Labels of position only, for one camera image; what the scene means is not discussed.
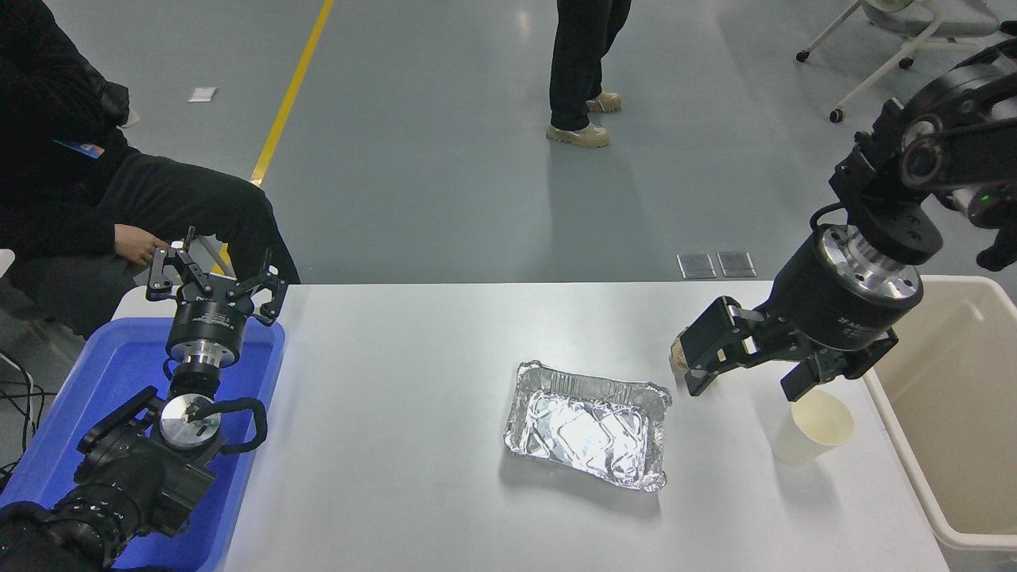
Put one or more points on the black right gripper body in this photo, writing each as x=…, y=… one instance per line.
x=826, y=306

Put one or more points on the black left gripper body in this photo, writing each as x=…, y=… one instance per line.
x=208, y=318

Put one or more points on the pale paper cup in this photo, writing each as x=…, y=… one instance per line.
x=810, y=433

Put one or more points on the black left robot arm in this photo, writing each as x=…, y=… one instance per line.
x=135, y=477

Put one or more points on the person's hand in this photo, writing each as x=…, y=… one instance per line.
x=137, y=245

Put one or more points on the crumpled tan paper ball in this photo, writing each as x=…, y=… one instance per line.
x=676, y=357

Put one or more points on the grey metal floor plate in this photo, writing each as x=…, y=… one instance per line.
x=696, y=266
x=736, y=264

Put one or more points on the seated person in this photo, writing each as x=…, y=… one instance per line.
x=63, y=199

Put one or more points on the blue plastic tray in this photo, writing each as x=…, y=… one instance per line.
x=95, y=381

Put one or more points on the large pale bin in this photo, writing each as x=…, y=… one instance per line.
x=969, y=413

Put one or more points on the silver foil tray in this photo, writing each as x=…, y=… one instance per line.
x=588, y=429

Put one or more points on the white wheeled chair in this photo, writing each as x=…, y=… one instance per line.
x=898, y=32

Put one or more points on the standing person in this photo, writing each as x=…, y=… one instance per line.
x=584, y=56

